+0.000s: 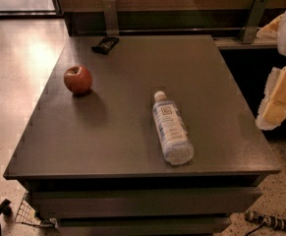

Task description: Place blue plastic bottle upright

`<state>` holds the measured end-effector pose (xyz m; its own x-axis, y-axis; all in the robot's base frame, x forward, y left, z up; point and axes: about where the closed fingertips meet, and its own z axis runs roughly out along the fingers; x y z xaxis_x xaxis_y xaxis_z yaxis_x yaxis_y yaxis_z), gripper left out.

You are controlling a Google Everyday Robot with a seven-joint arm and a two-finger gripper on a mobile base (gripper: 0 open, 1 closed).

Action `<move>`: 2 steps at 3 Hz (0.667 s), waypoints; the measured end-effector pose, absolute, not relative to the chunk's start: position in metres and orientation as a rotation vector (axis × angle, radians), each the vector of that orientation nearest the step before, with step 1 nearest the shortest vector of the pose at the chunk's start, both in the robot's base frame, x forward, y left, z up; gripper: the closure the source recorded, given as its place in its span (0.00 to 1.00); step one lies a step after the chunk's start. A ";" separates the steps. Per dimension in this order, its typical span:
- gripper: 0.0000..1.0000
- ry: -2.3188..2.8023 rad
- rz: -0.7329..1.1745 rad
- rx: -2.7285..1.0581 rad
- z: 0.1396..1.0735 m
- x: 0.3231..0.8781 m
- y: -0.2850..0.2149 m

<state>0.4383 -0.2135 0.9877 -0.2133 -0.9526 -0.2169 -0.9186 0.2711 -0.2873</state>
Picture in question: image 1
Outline black snack bar wrapper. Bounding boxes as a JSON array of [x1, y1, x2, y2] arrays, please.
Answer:
[[91, 36, 119, 55]]

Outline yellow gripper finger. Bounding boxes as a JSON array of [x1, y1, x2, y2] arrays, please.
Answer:
[[256, 66, 286, 131], [257, 14, 283, 39]]

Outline dark grey drawer cabinet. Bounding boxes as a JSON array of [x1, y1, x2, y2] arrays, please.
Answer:
[[4, 35, 279, 236]]

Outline metal bracket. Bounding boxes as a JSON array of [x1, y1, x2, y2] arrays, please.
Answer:
[[239, 0, 268, 44], [102, 0, 119, 36]]

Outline wire mesh basket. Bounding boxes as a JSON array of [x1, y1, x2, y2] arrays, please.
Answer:
[[14, 191, 57, 228]]

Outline red apple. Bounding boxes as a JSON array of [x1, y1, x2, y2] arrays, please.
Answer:
[[64, 65, 92, 94]]

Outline left metal bracket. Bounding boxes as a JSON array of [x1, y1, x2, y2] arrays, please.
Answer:
[[102, 0, 119, 36]]

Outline right metal bracket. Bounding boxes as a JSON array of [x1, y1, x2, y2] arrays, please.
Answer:
[[239, 0, 268, 44]]

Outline clear blue-label plastic bottle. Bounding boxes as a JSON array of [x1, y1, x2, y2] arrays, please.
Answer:
[[152, 90, 195, 166]]

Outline striped power strip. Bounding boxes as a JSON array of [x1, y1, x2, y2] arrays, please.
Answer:
[[245, 210, 286, 232]]

